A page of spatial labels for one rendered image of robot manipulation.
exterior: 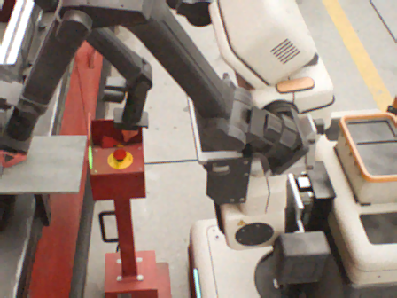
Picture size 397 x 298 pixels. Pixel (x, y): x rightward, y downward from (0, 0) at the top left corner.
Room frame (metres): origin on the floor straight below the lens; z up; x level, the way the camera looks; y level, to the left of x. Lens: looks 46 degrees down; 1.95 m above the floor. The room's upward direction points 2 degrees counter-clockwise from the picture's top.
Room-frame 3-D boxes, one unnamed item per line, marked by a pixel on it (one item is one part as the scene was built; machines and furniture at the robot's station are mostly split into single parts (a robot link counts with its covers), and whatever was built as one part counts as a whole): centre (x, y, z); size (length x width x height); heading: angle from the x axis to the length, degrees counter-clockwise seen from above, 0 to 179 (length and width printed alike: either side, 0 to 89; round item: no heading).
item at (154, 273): (1.16, 0.08, 0.06); 0.25 x 0.20 x 0.12; 91
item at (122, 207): (1.16, 0.11, 0.39); 0.05 x 0.05 x 0.54; 1
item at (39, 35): (1.52, 0.36, 0.89); 0.30 x 0.05 x 0.03; 177
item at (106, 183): (1.16, 0.11, 0.75); 0.20 x 0.16 x 0.18; 1
